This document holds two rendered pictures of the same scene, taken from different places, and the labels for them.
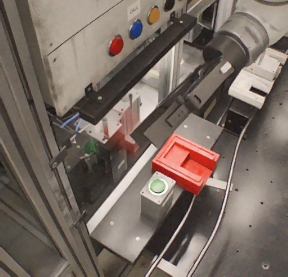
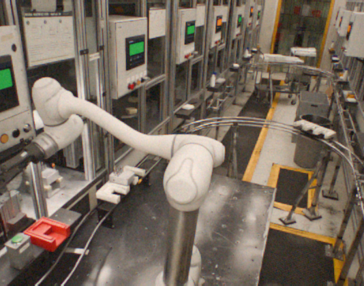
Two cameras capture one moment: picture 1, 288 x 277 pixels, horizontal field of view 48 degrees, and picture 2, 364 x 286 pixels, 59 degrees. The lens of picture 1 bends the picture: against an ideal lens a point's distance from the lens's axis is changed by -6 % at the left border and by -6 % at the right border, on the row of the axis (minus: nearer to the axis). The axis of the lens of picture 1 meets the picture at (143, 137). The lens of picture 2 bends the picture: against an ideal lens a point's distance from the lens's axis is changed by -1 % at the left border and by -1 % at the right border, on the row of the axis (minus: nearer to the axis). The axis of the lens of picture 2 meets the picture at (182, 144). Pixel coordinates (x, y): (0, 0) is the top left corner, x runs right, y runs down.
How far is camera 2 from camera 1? 0.83 m
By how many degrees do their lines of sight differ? 28
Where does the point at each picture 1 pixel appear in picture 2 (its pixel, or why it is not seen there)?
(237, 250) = not seen: outside the picture
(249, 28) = (43, 138)
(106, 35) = not seen: outside the picture
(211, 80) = (14, 159)
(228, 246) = not seen: outside the picture
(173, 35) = (18, 148)
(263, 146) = (126, 231)
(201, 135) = (65, 218)
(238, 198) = (101, 265)
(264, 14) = (51, 131)
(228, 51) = (31, 149)
